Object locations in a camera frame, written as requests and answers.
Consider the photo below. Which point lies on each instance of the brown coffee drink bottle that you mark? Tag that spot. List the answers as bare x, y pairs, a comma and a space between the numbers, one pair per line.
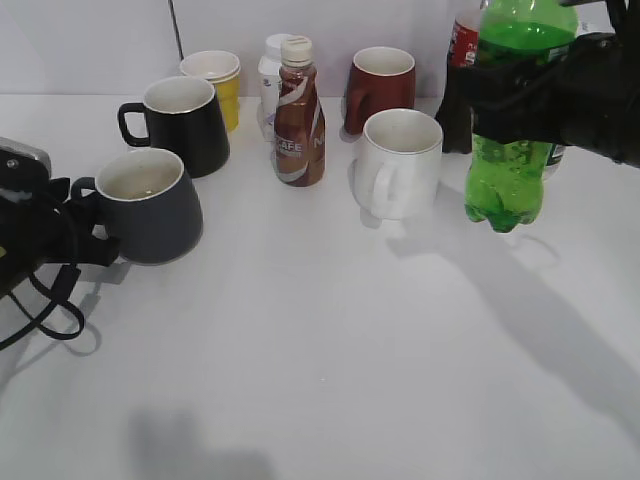
299, 124

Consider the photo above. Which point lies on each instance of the dark red ceramic mug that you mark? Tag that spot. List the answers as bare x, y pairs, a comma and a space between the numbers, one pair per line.
380, 78

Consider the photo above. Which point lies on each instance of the white ceramic mug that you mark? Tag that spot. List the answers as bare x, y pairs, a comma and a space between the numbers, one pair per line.
397, 163

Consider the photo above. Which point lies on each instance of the black ceramic mug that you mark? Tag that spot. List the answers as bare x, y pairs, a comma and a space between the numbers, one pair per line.
182, 114

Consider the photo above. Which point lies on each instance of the yellow paper cup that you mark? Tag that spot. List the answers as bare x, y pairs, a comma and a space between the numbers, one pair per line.
221, 69

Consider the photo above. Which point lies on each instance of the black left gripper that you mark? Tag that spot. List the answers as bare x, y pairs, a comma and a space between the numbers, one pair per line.
32, 232

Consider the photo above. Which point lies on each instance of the clear water bottle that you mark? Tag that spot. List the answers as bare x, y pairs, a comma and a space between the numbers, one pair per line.
557, 153

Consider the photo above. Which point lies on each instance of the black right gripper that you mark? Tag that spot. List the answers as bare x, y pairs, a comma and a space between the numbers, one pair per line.
590, 100

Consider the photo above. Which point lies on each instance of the cola bottle red label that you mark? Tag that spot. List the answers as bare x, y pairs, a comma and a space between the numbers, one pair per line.
454, 114

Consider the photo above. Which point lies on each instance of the green soda bottle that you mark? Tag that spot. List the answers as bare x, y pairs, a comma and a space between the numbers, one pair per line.
504, 185

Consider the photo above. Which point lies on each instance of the dark grey ceramic mug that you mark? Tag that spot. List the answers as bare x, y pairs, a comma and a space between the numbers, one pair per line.
147, 200

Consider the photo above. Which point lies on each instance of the white plastic bottle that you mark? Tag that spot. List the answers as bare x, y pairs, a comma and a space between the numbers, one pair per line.
270, 83

